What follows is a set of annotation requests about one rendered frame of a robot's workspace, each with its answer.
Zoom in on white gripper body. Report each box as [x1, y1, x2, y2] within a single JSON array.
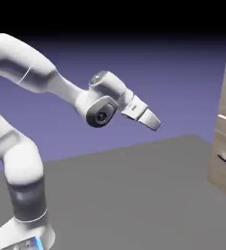
[[137, 108, 161, 132]]

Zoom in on light wood cabinet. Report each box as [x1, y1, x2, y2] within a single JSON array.
[[206, 28, 226, 204]]

